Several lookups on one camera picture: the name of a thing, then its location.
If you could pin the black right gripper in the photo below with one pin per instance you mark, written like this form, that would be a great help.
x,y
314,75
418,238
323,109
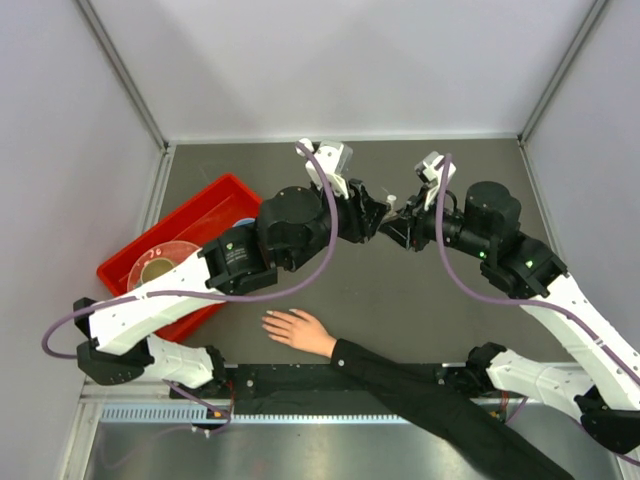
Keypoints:
x,y
409,231

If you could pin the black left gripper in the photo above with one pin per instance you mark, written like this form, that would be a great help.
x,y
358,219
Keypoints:
x,y
363,213

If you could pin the white nail polish brush cap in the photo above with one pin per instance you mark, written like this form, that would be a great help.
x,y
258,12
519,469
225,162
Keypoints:
x,y
391,201

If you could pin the black sleeved forearm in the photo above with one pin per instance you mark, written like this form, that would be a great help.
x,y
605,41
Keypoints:
x,y
491,447

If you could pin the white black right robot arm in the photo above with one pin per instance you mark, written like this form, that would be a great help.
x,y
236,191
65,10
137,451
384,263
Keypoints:
x,y
603,394

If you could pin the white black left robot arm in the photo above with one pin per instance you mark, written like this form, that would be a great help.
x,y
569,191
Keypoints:
x,y
290,229

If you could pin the person's bare hand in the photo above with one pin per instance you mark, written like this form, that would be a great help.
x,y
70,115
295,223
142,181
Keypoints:
x,y
299,330

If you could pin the blue plastic cup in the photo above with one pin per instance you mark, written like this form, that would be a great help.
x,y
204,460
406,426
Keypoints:
x,y
245,222

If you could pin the red plastic tray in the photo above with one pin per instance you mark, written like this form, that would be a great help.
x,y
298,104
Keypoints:
x,y
200,219

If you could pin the clear pink glass plate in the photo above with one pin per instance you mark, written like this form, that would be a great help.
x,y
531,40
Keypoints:
x,y
176,250

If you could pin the beige ceramic mug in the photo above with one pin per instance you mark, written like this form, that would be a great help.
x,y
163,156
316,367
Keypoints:
x,y
155,268

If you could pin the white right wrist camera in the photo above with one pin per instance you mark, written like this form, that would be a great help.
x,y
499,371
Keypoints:
x,y
430,172

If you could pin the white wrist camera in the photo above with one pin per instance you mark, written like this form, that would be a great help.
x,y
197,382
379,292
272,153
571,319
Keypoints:
x,y
430,172
334,158

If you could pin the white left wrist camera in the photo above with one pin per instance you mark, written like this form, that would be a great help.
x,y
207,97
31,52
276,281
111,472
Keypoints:
x,y
334,158

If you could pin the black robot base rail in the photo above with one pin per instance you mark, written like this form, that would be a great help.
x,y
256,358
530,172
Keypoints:
x,y
318,389

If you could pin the grey slotted cable duct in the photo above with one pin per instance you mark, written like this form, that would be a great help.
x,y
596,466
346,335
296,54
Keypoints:
x,y
160,413

